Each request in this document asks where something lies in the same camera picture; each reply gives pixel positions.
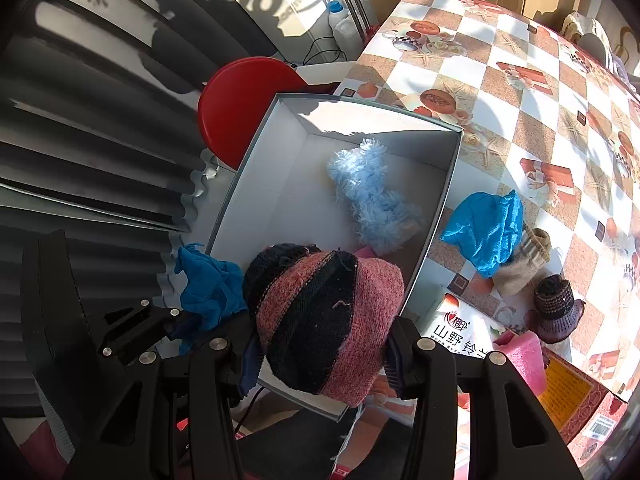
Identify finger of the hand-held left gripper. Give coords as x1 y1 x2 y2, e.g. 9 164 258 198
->
100 300 201 361

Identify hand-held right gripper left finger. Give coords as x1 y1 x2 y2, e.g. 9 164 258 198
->
75 332 266 480

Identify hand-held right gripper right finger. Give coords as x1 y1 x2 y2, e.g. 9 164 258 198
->
382 317 583 480

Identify pink and black knit hat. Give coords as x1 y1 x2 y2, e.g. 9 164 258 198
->
242 243 405 408

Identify dark blue cloth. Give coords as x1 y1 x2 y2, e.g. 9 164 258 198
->
174 242 248 353

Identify light blue fluffy cloth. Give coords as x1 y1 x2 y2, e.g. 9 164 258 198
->
326 140 426 256

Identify grey cardboard box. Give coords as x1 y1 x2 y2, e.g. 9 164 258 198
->
206 92 463 421

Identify tissue pack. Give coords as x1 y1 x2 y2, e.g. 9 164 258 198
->
367 292 507 411

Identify person's red trousers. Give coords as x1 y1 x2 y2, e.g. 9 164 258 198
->
0 410 68 480

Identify beige knit sock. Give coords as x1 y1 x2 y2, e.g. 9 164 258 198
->
492 227 552 297

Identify blue plastic shoe cover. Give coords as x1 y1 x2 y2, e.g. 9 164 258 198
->
440 190 524 279

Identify red patterned box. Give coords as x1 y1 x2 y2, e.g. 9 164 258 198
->
537 347 628 461

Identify red stool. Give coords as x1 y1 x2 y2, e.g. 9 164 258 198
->
196 56 311 172

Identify checked table cover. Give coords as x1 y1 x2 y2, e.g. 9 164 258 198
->
332 0 640 411

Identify white bottle with blue cap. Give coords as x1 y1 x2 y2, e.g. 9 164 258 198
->
327 0 362 51

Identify white woven object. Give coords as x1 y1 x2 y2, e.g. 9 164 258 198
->
560 10 631 76

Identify thin black cable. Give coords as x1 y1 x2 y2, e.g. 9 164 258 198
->
302 35 351 66

